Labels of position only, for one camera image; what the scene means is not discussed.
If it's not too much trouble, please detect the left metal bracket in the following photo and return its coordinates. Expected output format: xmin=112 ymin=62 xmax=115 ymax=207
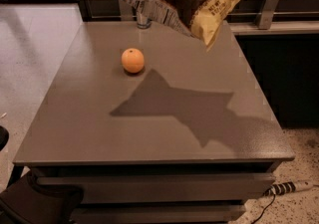
xmin=119 ymin=0 xmax=134 ymax=21

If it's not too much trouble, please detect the lower grey drawer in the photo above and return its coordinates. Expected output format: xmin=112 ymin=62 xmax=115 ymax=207
xmin=71 ymin=205 xmax=245 ymax=224

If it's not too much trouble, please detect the right metal bracket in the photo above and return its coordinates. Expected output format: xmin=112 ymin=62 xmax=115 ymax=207
xmin=256 ymin=0 xmax=279 ymax=30

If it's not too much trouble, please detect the redbull can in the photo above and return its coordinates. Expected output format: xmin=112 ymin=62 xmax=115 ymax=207
xmin=136 ymin=9 xmax=152 ymax=29

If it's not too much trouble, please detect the orange fruit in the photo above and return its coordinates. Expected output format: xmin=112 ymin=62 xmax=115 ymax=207
xmin=121 ymin=48 xmax=145 ymax=74

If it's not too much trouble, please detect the upper grey drawer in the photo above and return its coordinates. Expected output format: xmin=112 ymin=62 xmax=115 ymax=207
xmin=38 ymin=173 xmax=274 ymax=204

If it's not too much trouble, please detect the dark brown chair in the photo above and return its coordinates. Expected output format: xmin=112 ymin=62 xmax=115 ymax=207
xmin=0 ymin=171 xmax=84 ymax=224

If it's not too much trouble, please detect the black cable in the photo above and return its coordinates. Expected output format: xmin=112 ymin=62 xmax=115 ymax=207
xmin=250 ymin=193 xmax=277 ymax=224

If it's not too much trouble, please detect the horizontal metal rail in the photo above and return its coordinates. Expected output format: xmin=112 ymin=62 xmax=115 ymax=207
xmin=89 ymin=11 xmax=280 ymax=20

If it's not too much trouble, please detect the metal bracket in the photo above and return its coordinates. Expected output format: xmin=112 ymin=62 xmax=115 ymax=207
xmin=256 ymin=0 xmax=279 ymax=30
xmin=119 ymin=0 xmax=134 ymax=21

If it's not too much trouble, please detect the grey drawer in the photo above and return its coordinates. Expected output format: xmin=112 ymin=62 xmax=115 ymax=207
xmin=38 ymin=173 xmax=274 ymax=204
xmin=71 ymin=205 xmax=245 ymax=224

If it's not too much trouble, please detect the white power strip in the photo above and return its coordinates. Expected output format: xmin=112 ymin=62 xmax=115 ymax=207
xmin=263 ymin=180 xmax=314 ymax=196

